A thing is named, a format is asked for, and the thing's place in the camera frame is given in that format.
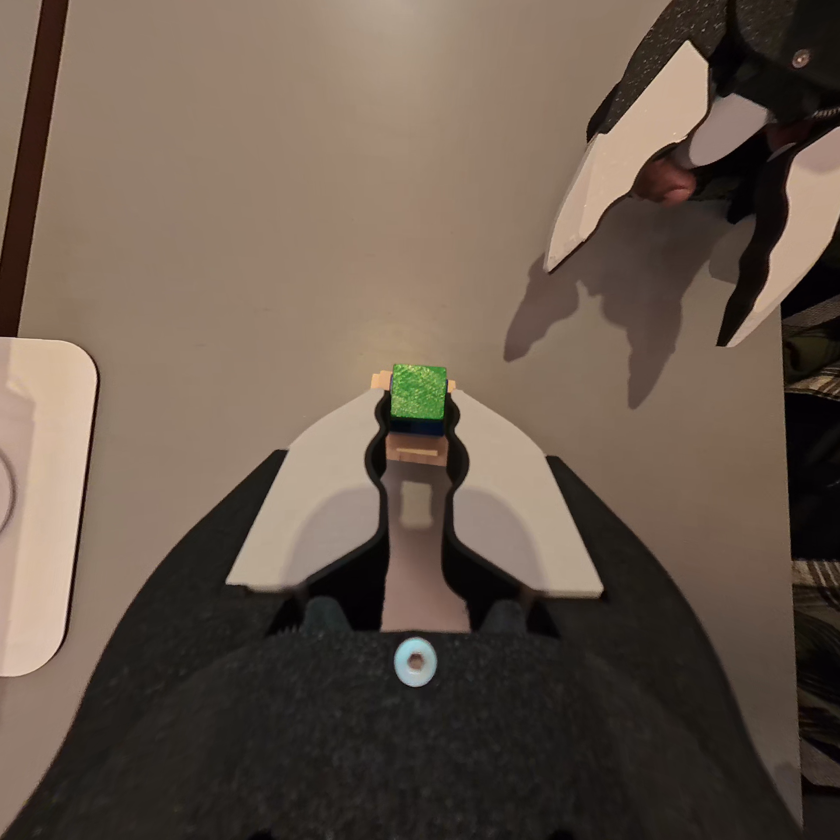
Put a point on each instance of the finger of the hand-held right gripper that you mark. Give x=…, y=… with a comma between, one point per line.
x=630, y=138
x=807, y=216

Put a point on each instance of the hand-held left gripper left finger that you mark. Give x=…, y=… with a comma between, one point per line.
x=308, y=512

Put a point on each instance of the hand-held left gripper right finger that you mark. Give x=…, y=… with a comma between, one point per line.
x=525, y=512

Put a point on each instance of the large natural wooden cube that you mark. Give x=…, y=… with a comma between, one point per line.
x=420, y=462

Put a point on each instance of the small natural wooden cube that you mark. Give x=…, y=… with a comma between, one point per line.
x=420, y=443

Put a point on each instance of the blue wooden cube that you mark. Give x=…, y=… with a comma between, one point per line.
x=417, y=428

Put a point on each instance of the green wooden cube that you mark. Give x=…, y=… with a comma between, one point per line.
x=418, y=392

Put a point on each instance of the person's right hand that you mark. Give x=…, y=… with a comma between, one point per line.
x=663, y=180

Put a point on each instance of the person's plaid shirt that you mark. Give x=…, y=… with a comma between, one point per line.
x=817, y=384

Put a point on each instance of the white document stand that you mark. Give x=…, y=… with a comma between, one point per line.
x=46, y=512

